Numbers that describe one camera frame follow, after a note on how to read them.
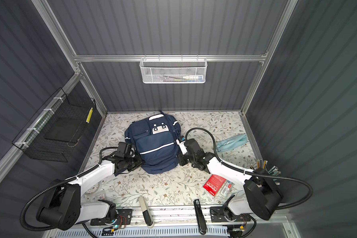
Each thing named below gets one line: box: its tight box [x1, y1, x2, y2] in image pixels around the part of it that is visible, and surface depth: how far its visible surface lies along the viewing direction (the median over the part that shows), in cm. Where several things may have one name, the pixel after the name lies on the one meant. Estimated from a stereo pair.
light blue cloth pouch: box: [216, 133, 248, 153], surface depth 96 cm
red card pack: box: [203, 174, 227, 197], surface depth 85 cm
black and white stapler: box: [138, 196, 155, 229], surface depth 72 cm
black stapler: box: [193, 198, 208, 236], surface depth 72 cm
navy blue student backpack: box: [124, 111, 181, 175], surface depth 95 cm
